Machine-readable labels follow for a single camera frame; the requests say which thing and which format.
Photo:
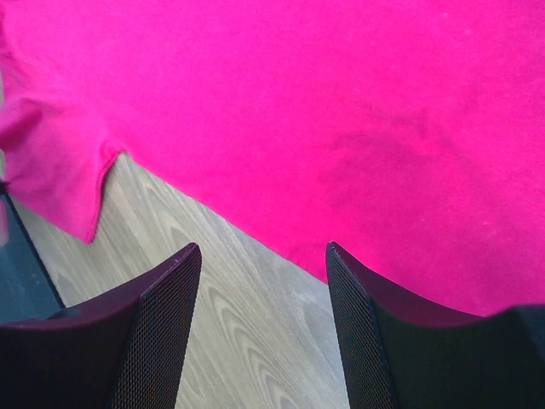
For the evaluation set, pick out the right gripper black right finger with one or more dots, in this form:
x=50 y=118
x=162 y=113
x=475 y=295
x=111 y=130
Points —
x=400 y=350

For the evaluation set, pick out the pink t shirt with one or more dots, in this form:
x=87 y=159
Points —
x=409 y=132

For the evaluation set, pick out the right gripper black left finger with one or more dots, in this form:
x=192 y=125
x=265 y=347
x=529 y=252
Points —
x=122 y=349

